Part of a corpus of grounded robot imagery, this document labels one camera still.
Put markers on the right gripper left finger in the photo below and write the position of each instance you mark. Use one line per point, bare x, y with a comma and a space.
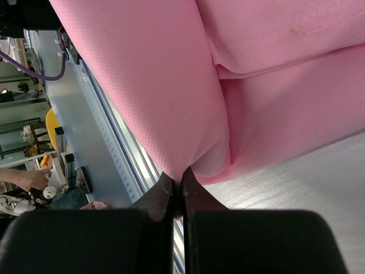
137, 239

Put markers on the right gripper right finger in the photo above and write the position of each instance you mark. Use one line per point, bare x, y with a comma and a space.
222, 240

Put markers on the pink t shirt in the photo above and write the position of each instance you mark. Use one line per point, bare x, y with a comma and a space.
225, 87

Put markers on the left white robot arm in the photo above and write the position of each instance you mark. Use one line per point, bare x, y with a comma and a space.
17, 16

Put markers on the person hand in background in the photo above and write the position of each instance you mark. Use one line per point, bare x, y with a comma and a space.
26, 180

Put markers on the yellow chair in background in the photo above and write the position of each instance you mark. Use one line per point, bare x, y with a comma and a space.
51, 123

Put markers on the aluminium rail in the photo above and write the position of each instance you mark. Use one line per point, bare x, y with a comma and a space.
145, 168

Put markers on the white slotted cable duct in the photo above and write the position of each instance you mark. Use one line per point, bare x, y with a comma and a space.
115, 148

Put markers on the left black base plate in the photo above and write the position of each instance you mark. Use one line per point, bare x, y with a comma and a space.
67, 43

